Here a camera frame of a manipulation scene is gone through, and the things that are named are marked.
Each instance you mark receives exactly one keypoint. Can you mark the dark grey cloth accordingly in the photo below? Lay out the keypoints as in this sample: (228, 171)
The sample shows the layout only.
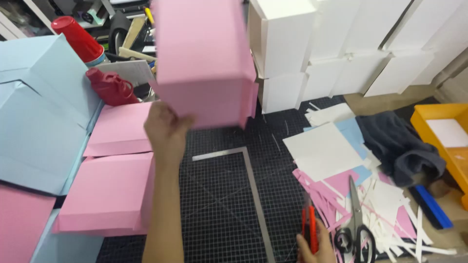
(400, 149)

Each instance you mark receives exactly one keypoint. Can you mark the person's left hand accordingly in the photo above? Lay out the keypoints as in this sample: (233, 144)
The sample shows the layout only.
(165, 132)

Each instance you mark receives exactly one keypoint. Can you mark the cluttered shelf of tools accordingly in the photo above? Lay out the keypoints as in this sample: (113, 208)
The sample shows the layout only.
(109, 25)

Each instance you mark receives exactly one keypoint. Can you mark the person's right hand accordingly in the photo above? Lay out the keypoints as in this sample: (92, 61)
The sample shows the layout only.
(317, 252)

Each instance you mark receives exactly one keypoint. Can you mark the stack of white paper boxes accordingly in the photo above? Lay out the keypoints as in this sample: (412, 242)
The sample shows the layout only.
(347, 47)

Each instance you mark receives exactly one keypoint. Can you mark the white paper sheet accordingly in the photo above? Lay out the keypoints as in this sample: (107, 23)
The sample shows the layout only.
(449, 132)
(323, 151)

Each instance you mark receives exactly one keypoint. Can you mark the red plastic cup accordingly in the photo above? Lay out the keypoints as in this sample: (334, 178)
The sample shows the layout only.
(78, 38)

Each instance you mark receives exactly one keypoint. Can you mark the black grid cutting mat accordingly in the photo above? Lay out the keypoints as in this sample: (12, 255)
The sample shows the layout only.
(226, 204)

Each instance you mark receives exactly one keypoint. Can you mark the light blue paper box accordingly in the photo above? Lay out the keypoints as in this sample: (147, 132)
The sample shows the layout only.
(40, 117)

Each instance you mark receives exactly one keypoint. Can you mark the yellow plastic tray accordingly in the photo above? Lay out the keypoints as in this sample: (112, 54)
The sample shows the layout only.
(444, 146)

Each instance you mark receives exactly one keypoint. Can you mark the person's right fingers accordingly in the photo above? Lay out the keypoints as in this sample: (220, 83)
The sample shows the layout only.
(315, 241)

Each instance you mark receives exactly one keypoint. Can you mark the metal carpenter square ruler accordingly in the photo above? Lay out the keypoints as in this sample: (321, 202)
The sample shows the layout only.
(248, 190)

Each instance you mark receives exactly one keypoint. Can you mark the pile of paper scraps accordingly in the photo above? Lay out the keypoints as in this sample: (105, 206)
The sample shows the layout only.
(380, 215)

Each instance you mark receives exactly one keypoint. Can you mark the blue and black tool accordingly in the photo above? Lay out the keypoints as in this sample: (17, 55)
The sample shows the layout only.
(431, 206)

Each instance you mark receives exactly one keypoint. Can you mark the light blue paper sheet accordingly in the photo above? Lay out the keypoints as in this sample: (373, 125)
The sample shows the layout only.
(353, 140)

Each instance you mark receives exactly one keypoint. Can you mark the orange utility knife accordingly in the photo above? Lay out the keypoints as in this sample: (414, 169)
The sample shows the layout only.
(310, 228)

